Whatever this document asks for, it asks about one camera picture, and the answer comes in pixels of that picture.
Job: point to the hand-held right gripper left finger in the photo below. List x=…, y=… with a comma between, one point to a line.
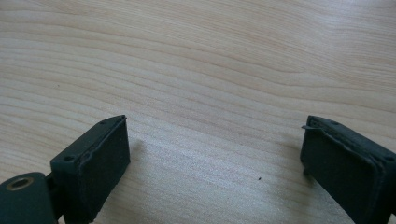
x=93, y=168

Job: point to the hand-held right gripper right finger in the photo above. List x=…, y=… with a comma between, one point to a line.
x=348, y=168

